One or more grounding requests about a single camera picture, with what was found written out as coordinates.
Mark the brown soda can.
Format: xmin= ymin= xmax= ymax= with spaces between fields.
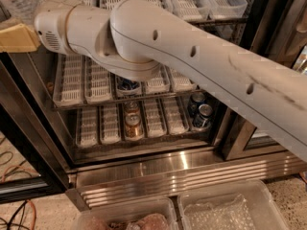
xmin=124 ymin=102 xmax=140 ymax=114
xmin=125 ymin=113 xmax=143 ymax=139

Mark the open fridge door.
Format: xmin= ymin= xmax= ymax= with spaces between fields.
xmin=0 ymin=53 xmax=69 ymax=203

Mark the black floor cable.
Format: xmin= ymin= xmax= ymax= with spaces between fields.
xmin=0 ymin=199 xmax=32 ymax=230

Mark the wire shelf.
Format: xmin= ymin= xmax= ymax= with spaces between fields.
xmin=188 ymin=17 xmax=248 ymax=26
xmin=53 ymin=86 xmax=201 ymax=110

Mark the front brown soda can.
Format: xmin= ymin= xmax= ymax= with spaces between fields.
xmin=125 ymin=113 xmax=143 ymax=139

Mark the middle wire shelf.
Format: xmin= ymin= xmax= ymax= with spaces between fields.
xmin=53 ymin=86 xmax=201 ymax=110

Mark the rear dark blue can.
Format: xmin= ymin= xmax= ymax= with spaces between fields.
xmin=187 ymin=92 xmax=206 ymax=117

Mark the top wire shelf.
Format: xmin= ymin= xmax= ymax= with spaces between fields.
xmin=188 ymin=17 xmax=248 ymax=26

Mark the clear plastic water bottle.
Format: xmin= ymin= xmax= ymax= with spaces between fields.
xmin=0 ymin=0 xmax=47 ymax=26

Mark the orange floor cable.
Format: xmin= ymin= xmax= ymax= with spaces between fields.
xmin=0 ymin=165 xmax=37 ymax=230

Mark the clear plastic bin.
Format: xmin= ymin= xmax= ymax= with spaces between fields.
xmin=71 ymin=197 xmax=178 ymax=230
xmin=177 ymin=180 xmax=290 ymax=230

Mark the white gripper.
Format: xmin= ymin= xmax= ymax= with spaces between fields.
xmin=0 ymin=0 xmax=84 ymax=56

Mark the right clear plastic bin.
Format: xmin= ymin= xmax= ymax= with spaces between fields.
xmin=177 ymin=180 xmax=290 ymax=230

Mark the left clear plastic bin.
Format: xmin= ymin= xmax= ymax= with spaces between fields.
xmin=71 ymin=197 xmax=178 ymax=230

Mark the stainless steel fridge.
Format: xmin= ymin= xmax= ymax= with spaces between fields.
xmin=0 ymin=0 xmax=307 ymax=212

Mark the dark blue can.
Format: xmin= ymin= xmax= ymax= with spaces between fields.
xmin=193 ymin=103 xmax=213 ymax=128
xmin=187 ymin=92 xmax=206 ymax=117

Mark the rear brown soda can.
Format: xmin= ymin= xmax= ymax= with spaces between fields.
xmin=124 ymin=102 xmax=140 ymax=114

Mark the front dark blue can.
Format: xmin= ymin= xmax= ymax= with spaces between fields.
xmin=193 ymin=103 xmax=213 ymax=128

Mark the front blue pepsi can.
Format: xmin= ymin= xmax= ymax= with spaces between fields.
xmin=117 ymin=77 xmax=140 ymax=91

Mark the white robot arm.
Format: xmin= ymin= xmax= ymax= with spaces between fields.
xmin=1 ymin=0 xmax=307 ymax=161

